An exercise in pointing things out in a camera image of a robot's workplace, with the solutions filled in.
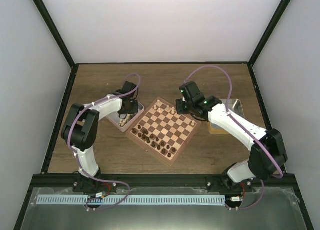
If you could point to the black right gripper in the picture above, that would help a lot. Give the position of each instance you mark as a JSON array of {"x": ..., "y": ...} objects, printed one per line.
[{"x": 180, "y": 109}]

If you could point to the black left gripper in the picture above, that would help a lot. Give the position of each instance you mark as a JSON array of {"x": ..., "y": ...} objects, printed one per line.
[{"x": 135, "y": 109}]

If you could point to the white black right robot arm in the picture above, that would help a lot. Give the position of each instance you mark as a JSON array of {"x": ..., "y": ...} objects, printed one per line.
[{"x": 267, "y": 149}]

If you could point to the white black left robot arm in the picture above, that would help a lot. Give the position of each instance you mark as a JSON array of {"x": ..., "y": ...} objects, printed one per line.
[{"x": 80, "y": 131}]

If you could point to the wooden chess board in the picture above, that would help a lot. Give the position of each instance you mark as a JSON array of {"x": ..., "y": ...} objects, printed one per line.
[{"x": 164, "y": 129}]

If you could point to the pink metal tin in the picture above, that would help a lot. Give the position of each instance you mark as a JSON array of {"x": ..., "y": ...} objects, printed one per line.
[{"x": 115, "y": 117}]

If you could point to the yellow bear tin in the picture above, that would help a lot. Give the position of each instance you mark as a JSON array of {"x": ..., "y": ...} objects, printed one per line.
[{"x": 218, "y": 120}]

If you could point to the light blue slotted cable duct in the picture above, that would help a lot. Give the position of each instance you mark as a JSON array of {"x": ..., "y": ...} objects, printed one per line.
[{"x": 218, "y": 200}]

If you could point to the black aluminium frame rail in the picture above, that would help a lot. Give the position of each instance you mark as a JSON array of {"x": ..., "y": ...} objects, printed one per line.
[{"x": 211, "y": 182}]

